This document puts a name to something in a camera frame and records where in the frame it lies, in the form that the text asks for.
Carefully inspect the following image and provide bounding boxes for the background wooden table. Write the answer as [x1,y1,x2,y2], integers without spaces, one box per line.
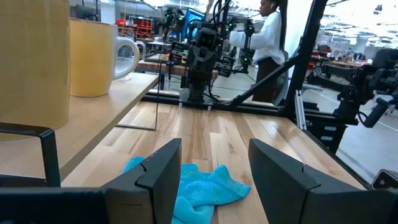
[136,60,219,78]

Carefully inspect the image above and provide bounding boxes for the black control box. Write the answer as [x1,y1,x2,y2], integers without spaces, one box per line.
[306,119,346,154]

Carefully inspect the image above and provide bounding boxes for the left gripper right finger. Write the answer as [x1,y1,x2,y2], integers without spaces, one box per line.
[248,138,398,224]

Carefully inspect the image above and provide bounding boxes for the person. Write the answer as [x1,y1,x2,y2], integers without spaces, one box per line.
[229,0,289,103]

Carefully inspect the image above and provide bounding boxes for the background robot green lights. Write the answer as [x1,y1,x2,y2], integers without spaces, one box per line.
[231,18,256,76]

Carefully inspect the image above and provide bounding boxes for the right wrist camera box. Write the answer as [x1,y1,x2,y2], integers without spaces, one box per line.
[196,27,218,48]

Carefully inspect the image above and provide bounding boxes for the red storage bins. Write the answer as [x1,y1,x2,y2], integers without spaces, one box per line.
[115,17,155,40]

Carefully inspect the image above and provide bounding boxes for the silver aluminium extrusion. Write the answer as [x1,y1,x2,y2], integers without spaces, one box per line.
[294,90,308,131]

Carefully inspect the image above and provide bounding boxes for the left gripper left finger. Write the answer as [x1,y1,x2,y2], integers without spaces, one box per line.
[0,138,183,224]

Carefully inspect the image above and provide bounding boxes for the blue screen monitor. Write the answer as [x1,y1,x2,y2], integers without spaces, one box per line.
[182,8,206,39]

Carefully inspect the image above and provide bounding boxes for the small yellow mug white handle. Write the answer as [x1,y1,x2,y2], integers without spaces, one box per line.
[68,17,141,98]

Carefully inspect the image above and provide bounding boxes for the large yellow mug white handle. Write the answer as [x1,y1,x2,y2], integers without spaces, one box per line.
[0,0,71,141]

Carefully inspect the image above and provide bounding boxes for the wooden shelf black metal legs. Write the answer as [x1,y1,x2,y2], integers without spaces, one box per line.
[0,62,161,189]

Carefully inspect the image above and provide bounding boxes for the blue microfibre cloth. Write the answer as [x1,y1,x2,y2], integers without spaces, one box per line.
[120,156,252,224]

